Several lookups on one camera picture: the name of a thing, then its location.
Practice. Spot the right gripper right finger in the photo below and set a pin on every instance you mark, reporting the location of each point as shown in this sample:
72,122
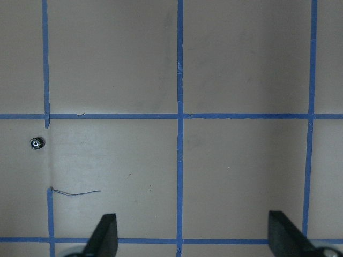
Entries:
285,239

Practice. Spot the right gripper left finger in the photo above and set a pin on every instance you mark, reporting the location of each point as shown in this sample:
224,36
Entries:
104,239

